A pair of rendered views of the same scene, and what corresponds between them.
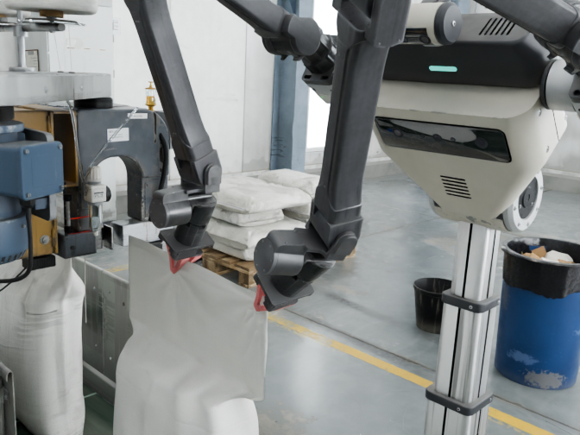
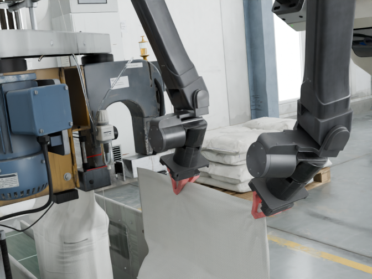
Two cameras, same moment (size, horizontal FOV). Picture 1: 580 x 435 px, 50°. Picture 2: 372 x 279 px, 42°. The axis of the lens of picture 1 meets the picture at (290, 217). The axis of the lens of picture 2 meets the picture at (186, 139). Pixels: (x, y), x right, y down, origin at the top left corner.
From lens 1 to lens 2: 0.21 m
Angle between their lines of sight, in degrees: 10
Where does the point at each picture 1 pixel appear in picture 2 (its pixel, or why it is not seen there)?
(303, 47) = not seen: outside the picture
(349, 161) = (333, 49)
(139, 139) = (138, 84)
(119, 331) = (142, 254)
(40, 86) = (46, 40)
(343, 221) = (333, 114)
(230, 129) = (217, 93)
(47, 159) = (55, 99)
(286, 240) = (276, 141)
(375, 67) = not seen: outside the picture
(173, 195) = (167, 120)
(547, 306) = not seen: outside the picture
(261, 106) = (239, 73)
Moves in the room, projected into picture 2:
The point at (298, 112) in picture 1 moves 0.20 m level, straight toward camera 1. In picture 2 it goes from (269, 73) to (269, 74)
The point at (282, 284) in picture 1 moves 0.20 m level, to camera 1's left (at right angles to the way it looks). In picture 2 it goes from (277, 188) to (163, 193)
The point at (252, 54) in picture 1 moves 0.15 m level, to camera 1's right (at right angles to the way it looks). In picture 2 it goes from (227, 34) to (238, 32)
